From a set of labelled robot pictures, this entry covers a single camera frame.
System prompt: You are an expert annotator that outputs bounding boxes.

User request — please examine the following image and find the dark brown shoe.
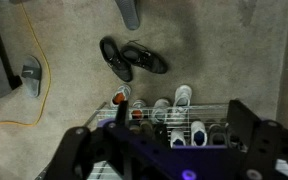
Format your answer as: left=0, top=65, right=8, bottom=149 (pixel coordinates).
left=208, top=124, right=228, bottom=145

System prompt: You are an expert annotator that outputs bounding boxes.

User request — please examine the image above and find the grey slipper sole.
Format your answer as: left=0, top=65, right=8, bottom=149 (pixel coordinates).
left=115, top=0, right=140, bottom=30

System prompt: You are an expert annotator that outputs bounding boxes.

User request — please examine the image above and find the chrome wire shoe rack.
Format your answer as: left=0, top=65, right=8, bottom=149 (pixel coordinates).
left=34, top=101, right=288, bottom=180

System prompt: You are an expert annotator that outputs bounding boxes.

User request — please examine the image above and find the grey slide sandal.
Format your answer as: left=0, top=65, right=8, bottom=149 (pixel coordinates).
left=21, top=56, right=42, bottom=98

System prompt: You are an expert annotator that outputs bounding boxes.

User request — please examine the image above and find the white grey sneaker floor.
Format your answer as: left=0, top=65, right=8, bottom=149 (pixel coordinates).
left=151, top=98, right=170, bottom=123

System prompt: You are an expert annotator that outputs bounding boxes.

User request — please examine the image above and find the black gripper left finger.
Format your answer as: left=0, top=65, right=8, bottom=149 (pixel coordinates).
left=44, top=101, right=128, bottom=180

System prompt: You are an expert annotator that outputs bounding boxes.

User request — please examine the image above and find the white sneaker floor right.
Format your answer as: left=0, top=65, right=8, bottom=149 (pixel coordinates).
left=169, top=85, right=192, bottom=122

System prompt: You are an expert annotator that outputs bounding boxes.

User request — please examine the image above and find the black sneaker left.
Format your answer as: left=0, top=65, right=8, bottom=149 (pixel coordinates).
left=99, top=36, right=133, bottom=82

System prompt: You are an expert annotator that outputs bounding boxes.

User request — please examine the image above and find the white sneaker orange insole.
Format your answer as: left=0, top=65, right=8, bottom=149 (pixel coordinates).
left=131, top=99, right=146, bottom=120
left=110, top=84, right=131, bottom=108

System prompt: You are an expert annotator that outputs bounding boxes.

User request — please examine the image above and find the yellow extension cable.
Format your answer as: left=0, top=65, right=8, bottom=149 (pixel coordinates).
left=0, top=2, right=52, bottom=128

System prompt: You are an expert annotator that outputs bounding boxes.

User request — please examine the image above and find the white sneaker blue insole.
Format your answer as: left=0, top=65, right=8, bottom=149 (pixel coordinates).
left=170, top=129, right=186, bottom=148
left=191, top=121, right=207, bottom=146

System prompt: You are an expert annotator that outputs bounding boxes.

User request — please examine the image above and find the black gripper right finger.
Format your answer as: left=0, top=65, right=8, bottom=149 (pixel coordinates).
left=227, top=100, right=288, bottom=180

